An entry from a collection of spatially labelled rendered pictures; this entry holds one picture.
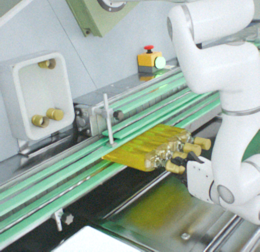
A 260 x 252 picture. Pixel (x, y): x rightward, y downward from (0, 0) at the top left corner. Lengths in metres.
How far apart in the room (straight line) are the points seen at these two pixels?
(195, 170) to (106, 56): 0.59
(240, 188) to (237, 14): 0.35
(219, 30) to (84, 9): 0.55
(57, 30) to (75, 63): 0.13
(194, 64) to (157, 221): 0.52
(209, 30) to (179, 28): 0.07
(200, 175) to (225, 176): 0.19
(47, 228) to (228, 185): 0.61
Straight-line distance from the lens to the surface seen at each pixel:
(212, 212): 1.14
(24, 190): 1.04
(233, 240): 1.05
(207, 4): 0.81
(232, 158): 0.79
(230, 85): 0.77
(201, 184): 1.00
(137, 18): 1.53
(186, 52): 0.75
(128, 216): 1.14
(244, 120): 0.79
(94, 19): 1.24
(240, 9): 0.82
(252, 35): 2.12
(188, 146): 1.18
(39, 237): 1.20
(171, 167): 1.09
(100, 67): 1.39
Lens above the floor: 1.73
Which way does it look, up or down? 39 degrees down
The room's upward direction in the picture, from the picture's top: 102 degrees clockwise
